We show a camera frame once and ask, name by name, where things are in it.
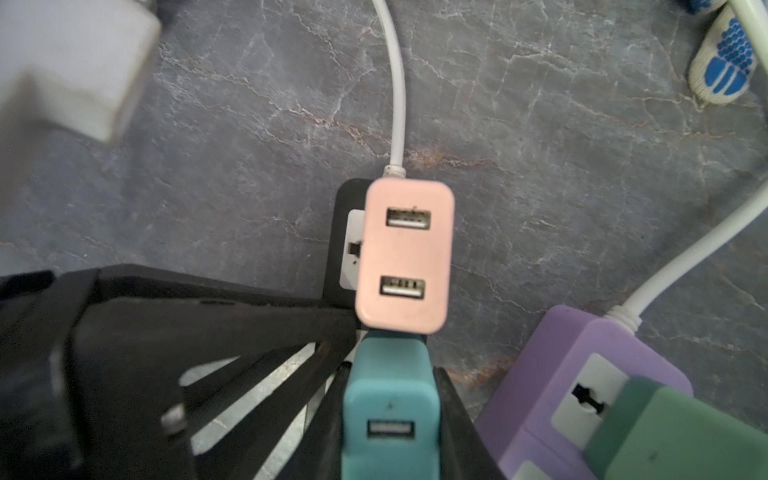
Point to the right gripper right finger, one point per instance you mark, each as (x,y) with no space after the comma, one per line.
(462,452)

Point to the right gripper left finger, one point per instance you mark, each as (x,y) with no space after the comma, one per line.
(131,372)

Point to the teal usb charger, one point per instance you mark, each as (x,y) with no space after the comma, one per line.
(391,410)

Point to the pink usb charger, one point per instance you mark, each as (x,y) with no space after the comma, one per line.
(405,259)

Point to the black power strip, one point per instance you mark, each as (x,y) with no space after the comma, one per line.
(342,266)

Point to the purple power strip middle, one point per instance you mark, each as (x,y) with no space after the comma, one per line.
(559,391)

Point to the green charger on middle strip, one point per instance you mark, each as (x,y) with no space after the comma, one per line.
(653,431)

